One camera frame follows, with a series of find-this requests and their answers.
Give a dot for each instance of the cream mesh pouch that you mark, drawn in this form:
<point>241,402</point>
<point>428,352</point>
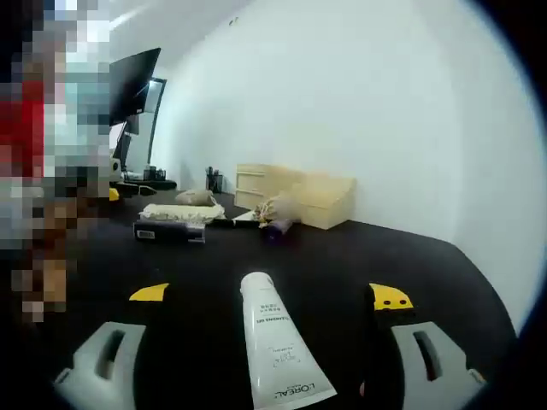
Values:
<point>179,212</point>

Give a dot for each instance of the small white cosmetic bottle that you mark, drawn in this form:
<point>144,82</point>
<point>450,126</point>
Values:
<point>245,218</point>

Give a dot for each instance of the speckled beige cloth bag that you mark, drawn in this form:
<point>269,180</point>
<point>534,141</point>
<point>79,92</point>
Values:
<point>194,197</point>

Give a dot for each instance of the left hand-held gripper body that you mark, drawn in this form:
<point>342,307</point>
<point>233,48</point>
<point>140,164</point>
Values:
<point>115,166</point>

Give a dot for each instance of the white cosmetic tube bottle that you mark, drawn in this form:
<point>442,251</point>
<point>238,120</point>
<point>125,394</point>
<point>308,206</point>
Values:
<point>273,341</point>

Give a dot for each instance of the large black monitor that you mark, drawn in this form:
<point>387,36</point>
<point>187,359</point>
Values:
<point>132,85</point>

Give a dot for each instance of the black box with label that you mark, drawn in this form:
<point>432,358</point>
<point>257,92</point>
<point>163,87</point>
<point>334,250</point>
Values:
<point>171,232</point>

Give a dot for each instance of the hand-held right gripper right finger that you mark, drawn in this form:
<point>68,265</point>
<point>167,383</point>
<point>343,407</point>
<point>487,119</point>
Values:
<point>431,354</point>

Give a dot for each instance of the wooden desktop organizer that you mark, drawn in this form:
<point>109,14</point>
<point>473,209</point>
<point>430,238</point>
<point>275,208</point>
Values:
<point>329,205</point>

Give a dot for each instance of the black office desk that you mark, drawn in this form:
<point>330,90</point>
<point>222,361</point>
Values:
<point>158,184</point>

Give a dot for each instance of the black table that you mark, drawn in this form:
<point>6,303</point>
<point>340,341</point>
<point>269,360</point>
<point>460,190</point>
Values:
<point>325,256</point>

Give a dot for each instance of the wooden drawer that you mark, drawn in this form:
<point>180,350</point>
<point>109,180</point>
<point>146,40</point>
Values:
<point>252,180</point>
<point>250,200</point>

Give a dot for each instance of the black framed glass door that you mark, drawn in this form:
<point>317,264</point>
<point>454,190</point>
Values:
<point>156,96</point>

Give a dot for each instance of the small black monitor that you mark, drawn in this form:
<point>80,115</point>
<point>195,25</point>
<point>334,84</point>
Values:
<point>132,124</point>

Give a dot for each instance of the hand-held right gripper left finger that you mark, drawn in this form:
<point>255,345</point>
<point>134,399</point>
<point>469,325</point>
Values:
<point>107,359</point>

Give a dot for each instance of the black mesh desk organizer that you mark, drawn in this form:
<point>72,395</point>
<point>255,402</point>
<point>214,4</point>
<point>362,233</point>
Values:
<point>154,174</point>

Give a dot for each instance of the purple cosmetic bottle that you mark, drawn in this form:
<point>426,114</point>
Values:
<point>278,230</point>

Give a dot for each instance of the black cosmetic tube bottle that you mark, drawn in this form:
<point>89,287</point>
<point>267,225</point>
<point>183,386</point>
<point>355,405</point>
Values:
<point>222,222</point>

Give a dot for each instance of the black mesh pen holder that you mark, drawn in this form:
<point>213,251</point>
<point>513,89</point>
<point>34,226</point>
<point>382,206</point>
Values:
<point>214,181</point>

